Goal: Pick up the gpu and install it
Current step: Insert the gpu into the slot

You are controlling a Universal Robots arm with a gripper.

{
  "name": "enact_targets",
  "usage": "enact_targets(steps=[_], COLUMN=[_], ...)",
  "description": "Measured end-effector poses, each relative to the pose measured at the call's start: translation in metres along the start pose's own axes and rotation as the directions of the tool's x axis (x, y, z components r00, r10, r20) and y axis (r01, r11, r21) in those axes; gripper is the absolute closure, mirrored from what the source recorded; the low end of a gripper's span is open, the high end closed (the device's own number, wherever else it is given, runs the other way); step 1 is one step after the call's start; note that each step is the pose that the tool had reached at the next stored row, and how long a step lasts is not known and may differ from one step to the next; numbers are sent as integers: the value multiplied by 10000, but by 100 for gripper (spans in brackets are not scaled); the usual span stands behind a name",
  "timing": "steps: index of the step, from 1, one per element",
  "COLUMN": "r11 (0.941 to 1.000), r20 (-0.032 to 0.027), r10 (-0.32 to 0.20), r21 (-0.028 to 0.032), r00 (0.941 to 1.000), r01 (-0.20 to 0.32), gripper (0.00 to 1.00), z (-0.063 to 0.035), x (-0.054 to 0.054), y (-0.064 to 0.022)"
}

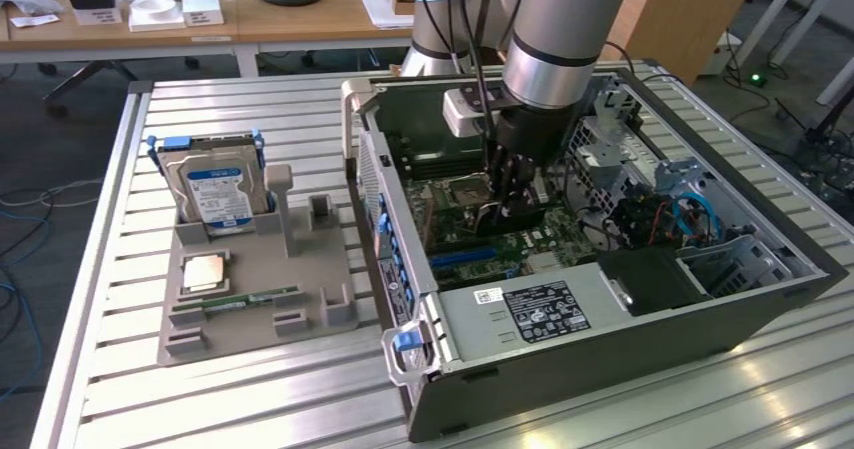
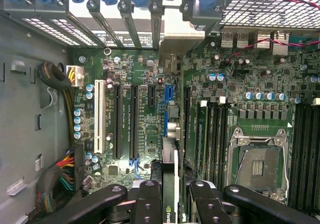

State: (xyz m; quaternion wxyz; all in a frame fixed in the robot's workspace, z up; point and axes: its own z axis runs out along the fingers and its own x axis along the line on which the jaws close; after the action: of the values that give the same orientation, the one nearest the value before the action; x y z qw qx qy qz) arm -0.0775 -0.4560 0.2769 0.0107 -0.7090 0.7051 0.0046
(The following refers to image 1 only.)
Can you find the device with green light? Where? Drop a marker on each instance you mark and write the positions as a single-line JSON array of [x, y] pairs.
[[756, 77]]

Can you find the graphics card with black shroud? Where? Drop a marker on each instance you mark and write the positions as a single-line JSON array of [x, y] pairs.
[[514, 224]]

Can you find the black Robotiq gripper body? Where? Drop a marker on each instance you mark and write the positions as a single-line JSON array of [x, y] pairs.
[[540, 129]]

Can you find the plain white box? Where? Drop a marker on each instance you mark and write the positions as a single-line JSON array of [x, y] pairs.
[[200, 11]]

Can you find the blue expansion slot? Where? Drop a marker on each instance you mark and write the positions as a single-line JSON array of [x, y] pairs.
[[460, 258]]

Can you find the green motherboard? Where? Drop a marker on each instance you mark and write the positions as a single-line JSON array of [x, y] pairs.
[[560, 229]]

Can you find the blue case release latch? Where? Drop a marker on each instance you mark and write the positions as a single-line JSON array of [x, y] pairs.
[[404, 342]]

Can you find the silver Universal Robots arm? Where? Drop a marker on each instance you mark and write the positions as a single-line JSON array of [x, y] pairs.
[[554, 44]]

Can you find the black rolling desk leg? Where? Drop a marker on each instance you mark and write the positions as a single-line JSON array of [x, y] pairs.
[[76, 76]]

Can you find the open black PC case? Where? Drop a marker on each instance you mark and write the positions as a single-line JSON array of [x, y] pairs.
[[600, 379]]

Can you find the wooden cabinet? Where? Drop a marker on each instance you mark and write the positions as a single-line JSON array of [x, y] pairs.
[[680, 19]]

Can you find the CPU chip with metal lid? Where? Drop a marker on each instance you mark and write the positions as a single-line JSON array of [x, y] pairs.
[[203, 272]]

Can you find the grey power supply unit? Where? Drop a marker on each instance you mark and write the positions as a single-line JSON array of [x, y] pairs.
[[480, 329]]

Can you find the small chipset heat sink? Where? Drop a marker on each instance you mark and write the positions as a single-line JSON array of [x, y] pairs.
[[543, 263]]

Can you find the white box with black lid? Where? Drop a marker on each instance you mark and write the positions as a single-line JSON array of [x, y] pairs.
[[93, 11]]

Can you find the stack of white papers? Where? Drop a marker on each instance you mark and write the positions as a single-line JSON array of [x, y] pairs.
[[383, 14]]

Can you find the silver metal drive cage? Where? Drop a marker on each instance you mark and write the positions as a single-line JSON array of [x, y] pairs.
[[600, 169]]

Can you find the white bowl on desk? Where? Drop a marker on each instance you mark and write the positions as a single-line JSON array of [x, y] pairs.
[[136, 8]]

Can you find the loose green RAM stick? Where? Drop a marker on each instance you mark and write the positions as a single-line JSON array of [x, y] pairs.
[[227, 303]]

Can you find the CPU socket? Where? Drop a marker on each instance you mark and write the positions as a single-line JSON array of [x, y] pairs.
[[467, 189]]

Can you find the hard disk in blue caddy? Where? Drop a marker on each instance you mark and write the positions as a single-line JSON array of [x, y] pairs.
[[213, 189]]

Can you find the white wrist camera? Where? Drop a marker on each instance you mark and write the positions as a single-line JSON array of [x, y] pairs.
[[460, 114]]

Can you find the white table frame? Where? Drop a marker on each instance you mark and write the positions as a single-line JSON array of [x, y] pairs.
[[804, 19]]

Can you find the wooden desk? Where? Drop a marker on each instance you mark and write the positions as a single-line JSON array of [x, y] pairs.
[[100, 39]]

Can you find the silver metal disk bay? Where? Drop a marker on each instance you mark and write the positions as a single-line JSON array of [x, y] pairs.
[[734, 264]]

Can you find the flat white box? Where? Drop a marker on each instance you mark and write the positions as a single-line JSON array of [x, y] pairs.
[[156, 25]]

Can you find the grey plastic parts rack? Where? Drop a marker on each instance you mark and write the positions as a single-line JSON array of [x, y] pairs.
[[247, 329]]

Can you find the white paper card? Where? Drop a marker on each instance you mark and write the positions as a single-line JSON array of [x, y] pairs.
[[33, 20]]

